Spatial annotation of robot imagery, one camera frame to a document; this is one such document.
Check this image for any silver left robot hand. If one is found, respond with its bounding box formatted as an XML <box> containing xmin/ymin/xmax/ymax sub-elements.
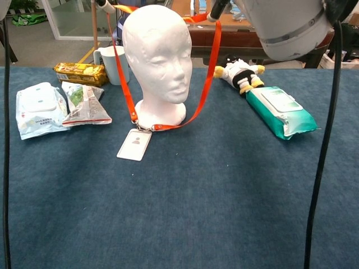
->
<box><xmin>95</xmin><ymin>0</ymin><xmax>116</xmax><ymax>13</ymax></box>

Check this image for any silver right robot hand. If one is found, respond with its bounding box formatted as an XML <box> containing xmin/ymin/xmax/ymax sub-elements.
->
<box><xmin>206</xmin><ymin>0</ymin><xmax>231</xmax><ymax>22</ymax></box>

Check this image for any orange lanyard with metal clips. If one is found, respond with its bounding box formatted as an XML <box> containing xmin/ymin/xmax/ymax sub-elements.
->
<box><xmin>106</xmin><ymin>4</ymin><xmax>222</xmax><ymax>132</ymax></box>

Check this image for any white ID card holder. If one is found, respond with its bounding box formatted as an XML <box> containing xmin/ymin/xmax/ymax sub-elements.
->
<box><xmin>116</xmin><ymin>128</ymin><xmax>153</xmax><ymax>162</ymax></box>

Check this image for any white foam mannequin head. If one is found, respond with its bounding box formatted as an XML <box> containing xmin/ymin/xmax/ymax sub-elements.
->
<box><xmin>122</xmin><ymin>4</ymin><xmax>193</xmax><ymax>132</ymax></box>

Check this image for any wooden pole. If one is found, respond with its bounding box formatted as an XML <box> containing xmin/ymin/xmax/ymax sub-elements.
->
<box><xmin>91</xmin><ymin>0</ymin><xmax>99</xmax><ymax>51</ymax></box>

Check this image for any brown mahjong table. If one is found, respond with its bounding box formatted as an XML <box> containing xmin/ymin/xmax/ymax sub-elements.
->
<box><xmin>170</xmin><ymin>0</ymin><xmax>335</xmax><ymax>69</ymax></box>

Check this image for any pale blue mug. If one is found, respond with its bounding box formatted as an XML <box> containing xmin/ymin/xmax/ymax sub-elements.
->
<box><xmin>93</xmin><ymin>45</ymin><xmax>131</xmax><ymax>86</ymax></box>

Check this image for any black and white plush toy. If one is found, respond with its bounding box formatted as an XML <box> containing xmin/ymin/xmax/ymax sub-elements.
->
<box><xmin>211</xmin><ymin>55</ymin><xmax>266</xmax><ymax>98</ymax></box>

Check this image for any gold biscuit packet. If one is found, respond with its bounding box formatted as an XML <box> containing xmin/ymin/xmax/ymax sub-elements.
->
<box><xmin>53</xmin><ymin>62</ymin><xmax>109</xmax><ymax>87</ymax></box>

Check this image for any green bag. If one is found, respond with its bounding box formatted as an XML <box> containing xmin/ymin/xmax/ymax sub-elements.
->
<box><xmin>11</xmin><ymin>13</ymin><xmax>48</xmax><ymax>27</ymax></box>

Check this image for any dark wooden table leg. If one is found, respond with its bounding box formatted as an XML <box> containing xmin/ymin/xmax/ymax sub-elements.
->
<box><xmin>8</xmin><ymin>41</ymin><xmax>19</xmax><ymax>64</ymax></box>

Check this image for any white snack bag red seal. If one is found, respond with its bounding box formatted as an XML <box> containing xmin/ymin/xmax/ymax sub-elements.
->
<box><xmin>61</xmin><ymin>81</ymin><xmax>113</xmax><ymax>127</ymax></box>

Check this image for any green wet wipes pack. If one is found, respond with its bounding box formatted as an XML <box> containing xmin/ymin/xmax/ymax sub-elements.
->
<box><xmin>245</xmin><ymin>86</ymin><xmax>320</xmax><ymax>141</ymax></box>

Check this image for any light blue wet wipes pack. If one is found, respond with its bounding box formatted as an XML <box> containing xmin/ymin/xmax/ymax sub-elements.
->
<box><xmin>16</xmin><ymin>82</ymin><xmax>71</xmax><ymax>141</ymax></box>

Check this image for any black bag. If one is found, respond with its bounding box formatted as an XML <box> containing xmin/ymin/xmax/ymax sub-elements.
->
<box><xmin>340</xmin><ymin>23</ymin><xmax>359</xmax><ymax>62</ymax></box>

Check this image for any white basket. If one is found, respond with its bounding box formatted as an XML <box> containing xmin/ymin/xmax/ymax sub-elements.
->
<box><xmin>318</xmin><ymin>49</ymin><xmax>359</xmax><ymax>69</ymax></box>

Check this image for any blue carpet table cover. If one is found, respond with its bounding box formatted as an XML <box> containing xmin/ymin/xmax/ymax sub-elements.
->
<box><xmin>0</xmin><ymin>66</ymin><xmax>359</xmax><ymax>269</ymax></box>

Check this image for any glass partition white frame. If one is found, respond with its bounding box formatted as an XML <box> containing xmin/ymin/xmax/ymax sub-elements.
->
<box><xmin>42</xmin><ymin>0</ymin><xmax>120</xmax><ymax>41</ymax></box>

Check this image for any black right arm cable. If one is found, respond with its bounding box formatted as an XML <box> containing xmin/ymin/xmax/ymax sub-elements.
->
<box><xmin>304</xmin><ymin>21</ymin><xmax>343</xmax><ymax>269</ymax></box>

